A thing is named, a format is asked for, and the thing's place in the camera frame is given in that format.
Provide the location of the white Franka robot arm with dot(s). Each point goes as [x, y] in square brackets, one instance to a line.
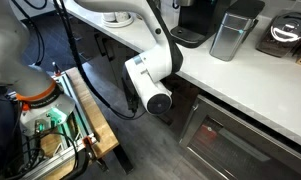
[156, 66]

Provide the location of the silver canister with black lid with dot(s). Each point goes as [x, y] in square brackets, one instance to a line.
[228, 36]

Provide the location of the black coffee maker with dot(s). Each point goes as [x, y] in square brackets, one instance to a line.
[193, 30]

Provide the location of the dark lowest drawer front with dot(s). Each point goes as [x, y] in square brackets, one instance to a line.
[176, 125]

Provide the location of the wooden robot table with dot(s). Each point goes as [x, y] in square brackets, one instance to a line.
[96, 123]

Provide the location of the green plastic base bracket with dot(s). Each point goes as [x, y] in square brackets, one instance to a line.
[56, 116]

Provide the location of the dark cabinet drawer unit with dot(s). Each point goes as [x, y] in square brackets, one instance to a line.
[85, 43]

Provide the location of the dark cabinet door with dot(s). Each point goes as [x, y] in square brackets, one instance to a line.
[115, 60]

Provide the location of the dark middle-size drawer front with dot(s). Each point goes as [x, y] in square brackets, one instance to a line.
[181, 106]

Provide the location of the orange black clamp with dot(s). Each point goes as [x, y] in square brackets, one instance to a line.
[88, 141]
[56, 70]

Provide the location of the aluminium profile frame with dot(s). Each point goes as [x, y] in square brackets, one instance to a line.
[53, 160]

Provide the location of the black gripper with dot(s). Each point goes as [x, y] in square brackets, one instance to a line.
[130, 86]

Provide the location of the white round cup holder plate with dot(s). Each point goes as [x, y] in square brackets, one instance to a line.
[118, 24]

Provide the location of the dark drawer with white box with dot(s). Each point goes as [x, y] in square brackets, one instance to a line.
[185, 88]

